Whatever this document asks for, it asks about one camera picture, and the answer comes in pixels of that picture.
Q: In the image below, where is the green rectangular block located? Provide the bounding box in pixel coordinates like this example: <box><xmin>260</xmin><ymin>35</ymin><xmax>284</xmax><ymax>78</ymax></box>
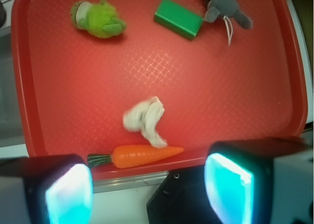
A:
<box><xmin>154</xmin><ymin>0</ymin><xmax>203</xmax><ymax>40</ymax></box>

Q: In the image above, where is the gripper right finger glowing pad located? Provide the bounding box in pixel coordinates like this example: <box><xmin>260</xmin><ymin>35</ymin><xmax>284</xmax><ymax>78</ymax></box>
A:
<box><xmin>204</xmin><ymin>138</ymin><xmax>314</xmax><ymax>224</ymax></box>

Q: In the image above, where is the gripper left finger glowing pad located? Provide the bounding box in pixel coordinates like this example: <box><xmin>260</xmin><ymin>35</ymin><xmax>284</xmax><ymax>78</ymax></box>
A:
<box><xmin>0</xmin><ymin>154</ymin><xmax>93</xmax><ymax>224</ymax></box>

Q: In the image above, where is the green plush toy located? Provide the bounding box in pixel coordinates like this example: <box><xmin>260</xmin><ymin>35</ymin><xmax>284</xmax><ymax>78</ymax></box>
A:
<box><xmin>70</xmin><ymin>0</ymin><xmax>127</xmax><ymax>39</ymax></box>

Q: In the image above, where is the grey plush bunny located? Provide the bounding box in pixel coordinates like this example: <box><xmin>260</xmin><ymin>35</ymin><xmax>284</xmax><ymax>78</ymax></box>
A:
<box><xmin>203</xmin><ymin>0</ymin><xmax>253</xmax><ymax>45</ymax></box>

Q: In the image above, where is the red plastic tray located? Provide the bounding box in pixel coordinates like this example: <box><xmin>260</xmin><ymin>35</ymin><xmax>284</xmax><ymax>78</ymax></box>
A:
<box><xmin>11</xmin><ymin>0</ymin><xmax>308</xmax><ymax>180</ymax></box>

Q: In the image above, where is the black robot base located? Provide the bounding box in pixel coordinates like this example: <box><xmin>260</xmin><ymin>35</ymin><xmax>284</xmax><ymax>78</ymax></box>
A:
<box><xmin>146</xmin><ymin>166</ymin><xmax>221</xmax><ymax>224</ymax></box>

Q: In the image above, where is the orange toy carrot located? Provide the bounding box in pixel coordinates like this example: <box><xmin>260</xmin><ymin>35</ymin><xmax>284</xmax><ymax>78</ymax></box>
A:
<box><xmin>87</xmin><ymin>144</ymin><xmax>184</xmax><ymax>168</ymax></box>

